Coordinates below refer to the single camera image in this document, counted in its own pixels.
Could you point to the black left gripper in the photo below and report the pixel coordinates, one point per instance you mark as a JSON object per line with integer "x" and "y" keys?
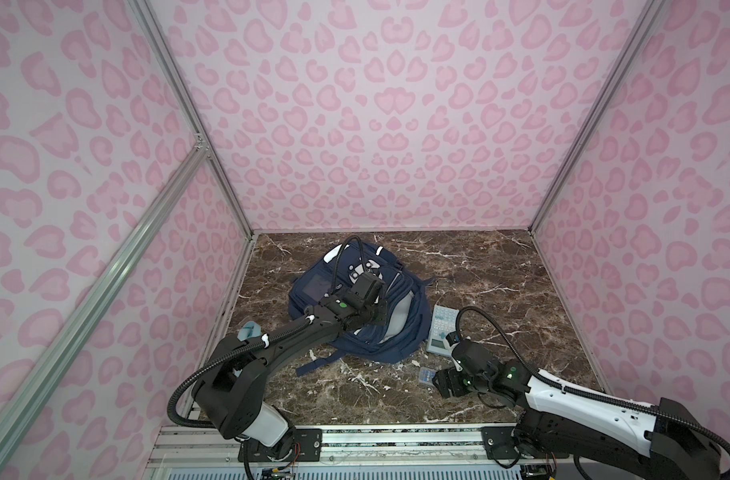
{"x": 383, "y": 309}

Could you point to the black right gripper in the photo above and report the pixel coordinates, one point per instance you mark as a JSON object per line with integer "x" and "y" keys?
{"x": 450, "y": 375}

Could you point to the navy blue student backpack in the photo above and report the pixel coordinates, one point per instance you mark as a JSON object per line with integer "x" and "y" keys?
{"x": 408, "y": 318}

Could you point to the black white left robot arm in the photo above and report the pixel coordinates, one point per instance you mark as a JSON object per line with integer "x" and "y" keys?
{"x": 230, "y": 388}

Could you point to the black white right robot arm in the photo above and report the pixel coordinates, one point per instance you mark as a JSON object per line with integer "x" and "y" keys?
{"x": 650, "y": 441}

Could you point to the clear plastic pen case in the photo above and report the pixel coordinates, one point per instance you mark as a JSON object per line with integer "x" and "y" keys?
{"x": 426, "y": 376}

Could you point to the grey blue calculator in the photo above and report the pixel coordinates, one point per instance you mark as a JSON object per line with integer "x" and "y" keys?
{"x": 442, "y": 324}

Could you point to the light blue pencil pouch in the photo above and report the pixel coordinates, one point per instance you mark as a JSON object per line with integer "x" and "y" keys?
{"x": 249, "y": 330}

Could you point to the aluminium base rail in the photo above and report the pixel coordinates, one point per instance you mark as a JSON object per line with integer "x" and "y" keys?
{"x": 400, "y": 451}

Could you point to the aluminium corner frame post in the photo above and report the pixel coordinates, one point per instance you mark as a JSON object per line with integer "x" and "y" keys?
{"x": 160, "y": 47}

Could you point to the diagonal aluminium frame bar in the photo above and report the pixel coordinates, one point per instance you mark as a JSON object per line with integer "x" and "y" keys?
{"x": 20, "y": 413}

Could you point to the right aluminium corner post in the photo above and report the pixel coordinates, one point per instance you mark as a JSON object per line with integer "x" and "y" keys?
{"x": 642, "y": 30}

